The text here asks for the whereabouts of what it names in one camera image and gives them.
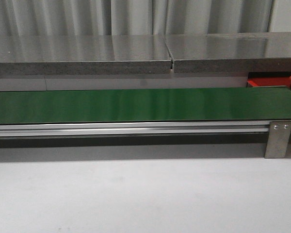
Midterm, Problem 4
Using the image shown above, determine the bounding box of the left grey stone slab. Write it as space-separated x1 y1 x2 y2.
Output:
0 35 171 75

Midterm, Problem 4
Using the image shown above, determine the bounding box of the grey stone slab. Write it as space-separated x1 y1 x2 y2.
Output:
0 35 171 75
164 32 291 73

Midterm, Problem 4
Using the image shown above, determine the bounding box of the red tray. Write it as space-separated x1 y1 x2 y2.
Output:
247 71 291 89

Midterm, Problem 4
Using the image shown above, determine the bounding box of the green conveyor belt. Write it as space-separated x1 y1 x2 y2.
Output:
0 87 291 125

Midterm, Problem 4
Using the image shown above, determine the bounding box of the right grey stone slab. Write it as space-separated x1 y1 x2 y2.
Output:
164 32 291 73

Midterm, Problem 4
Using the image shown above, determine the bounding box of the grey curtain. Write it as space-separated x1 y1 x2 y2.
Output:
0 0 291 36

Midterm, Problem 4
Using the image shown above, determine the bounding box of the aluminium conveyor frame rail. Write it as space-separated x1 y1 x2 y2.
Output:
0 120 270 138

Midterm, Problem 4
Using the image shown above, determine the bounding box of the steel conveyor support bracket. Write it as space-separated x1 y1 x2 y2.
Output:
264 120 291 159

